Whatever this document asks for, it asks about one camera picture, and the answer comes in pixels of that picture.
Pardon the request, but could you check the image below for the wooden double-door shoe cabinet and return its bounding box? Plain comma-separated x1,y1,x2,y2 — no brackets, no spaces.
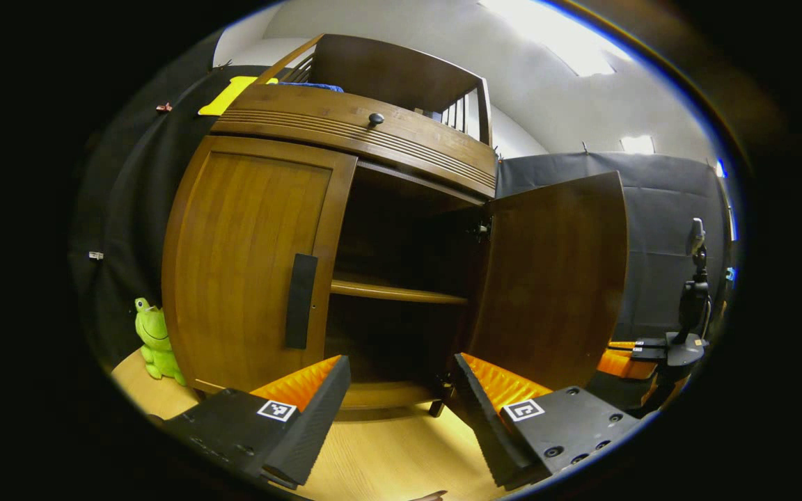
161,33,630,422

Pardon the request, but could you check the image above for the wooden inner cabinet shelf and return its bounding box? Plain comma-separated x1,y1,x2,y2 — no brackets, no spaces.
330,275,470,305

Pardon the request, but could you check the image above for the black door handle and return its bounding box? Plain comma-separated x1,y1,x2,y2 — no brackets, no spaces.
284,253,320,350

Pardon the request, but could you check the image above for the long ceiling light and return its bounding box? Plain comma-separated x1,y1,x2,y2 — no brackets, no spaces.
478,0,635,77

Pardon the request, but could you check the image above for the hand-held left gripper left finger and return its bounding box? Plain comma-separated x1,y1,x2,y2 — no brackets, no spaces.
163,355,353,490

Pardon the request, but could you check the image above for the wooden cabinet drawer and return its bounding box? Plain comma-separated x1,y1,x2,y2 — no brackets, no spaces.
210,83,499,199

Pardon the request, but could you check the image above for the black backdrop cloth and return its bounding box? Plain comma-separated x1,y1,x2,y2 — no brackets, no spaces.
70,31,739,376

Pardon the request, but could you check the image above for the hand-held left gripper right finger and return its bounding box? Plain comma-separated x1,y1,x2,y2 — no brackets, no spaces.
452,353,652,491

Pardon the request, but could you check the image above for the green frog plush toy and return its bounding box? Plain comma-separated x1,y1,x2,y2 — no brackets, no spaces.
134,298,186,387

